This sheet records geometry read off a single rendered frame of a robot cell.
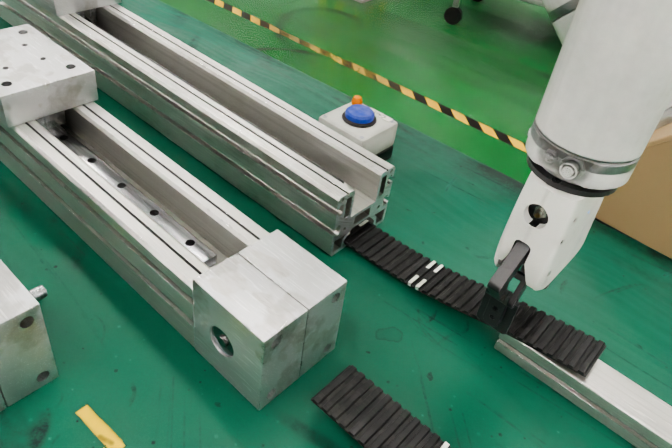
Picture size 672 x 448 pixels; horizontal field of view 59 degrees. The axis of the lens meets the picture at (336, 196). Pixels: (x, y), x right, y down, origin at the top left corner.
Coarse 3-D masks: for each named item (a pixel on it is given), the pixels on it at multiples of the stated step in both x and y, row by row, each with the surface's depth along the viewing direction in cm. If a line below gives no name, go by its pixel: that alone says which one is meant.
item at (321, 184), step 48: (96, 48) 87; (144, 48) 92; (192, 48) 87; (144, 96) 83; (192, 96) 77; (240, 96) 80; (192, 144) 79; (240, 144) 72; (288, 144) 77; (336, 144) 72; (288, 192) 69; (336, 192) 64; (384, 192) 71; (336, 240) 70
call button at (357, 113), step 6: (348, 108) 81; (354, 108) 81; (360, 108) 82; (366, 108) 82; (348, 114) 80; (354, 114) 80; (360, 114) 80; (366, 114) 81; (372, 114) 81; (354, 120) 80; (360, 120) 80; (366, 120) 80; (372, 120) 81
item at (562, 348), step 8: (568, 328) 59; (560, 336) 58; (568, 336) 58; (576, 336) 58; (584, 336) 58; (552, 344) 57; (560, 344) 57; (568, 344) 57; (576, 344) 57; (552, 352) 56; (560, 352) 56; (568, 352) 56; (560, 360) 55
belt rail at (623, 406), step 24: (504, 336) 59; (528, 360) 59; (552, 360) 57; (600, 360) 58; (552, 384) 58; (576, 384) 56; (600, 384) 55; (624, 384) 56; (600, 408) 56; (624, 408) 54; (648, 408) 54; (624, 432) 54; (648, 432) 52
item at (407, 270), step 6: (414, 258) 68; (420, 258) 69; (426, 258) 69; (408, 264) 68; (414, 264) 68; (420, 264) 68; (426, 264) 68; (396, 270) 67; (402, 270) 67; (408, 270) 67; (414, 270) 67; (396, 276) 66; (402, 276) 66; (408, 276) 66
